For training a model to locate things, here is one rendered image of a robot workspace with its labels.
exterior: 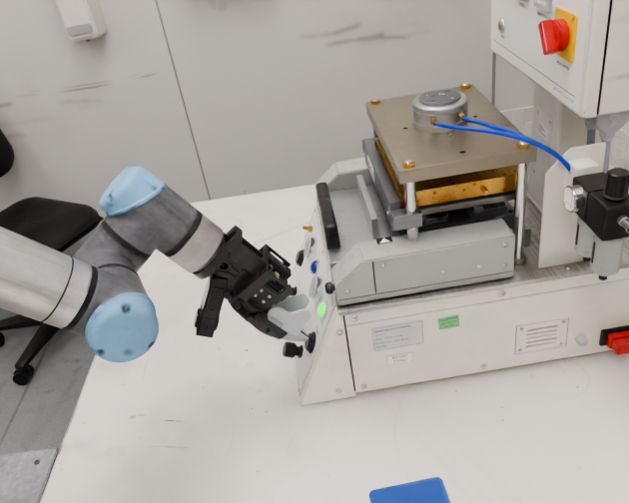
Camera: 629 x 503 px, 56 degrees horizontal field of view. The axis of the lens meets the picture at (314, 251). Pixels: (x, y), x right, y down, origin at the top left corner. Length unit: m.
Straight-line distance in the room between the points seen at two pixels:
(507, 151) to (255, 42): 1.63
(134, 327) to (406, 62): 1.89
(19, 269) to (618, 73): 0.68
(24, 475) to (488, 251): 0.76
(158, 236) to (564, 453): 0.61
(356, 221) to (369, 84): 1.48
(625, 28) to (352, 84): 1.69
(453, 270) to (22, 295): 0.53
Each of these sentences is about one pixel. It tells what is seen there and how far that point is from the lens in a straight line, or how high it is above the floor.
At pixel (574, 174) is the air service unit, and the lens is 0.81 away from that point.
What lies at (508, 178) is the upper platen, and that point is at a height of 1.05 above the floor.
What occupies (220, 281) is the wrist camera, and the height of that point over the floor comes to 0.99.
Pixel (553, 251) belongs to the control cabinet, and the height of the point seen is 0.96.
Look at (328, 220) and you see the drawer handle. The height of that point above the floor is 1.01.
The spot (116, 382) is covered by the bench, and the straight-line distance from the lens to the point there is 1.12.
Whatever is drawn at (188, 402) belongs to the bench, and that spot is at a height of 0.75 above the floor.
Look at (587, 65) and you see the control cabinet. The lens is 0.78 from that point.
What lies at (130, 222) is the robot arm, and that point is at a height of 1.12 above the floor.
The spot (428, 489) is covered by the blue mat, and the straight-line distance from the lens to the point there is 0.86.
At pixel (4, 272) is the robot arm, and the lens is 0.64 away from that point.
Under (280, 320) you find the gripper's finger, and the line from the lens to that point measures 0.88.
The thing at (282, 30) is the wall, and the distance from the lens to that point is 2.32.
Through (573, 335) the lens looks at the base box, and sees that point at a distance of 0.99.
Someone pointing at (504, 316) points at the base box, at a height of 0.87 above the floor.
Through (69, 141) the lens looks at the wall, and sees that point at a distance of 2.58.
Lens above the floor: 1.46
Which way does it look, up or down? 33 degrees down
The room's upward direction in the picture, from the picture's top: 10 degrees counter-clockwise
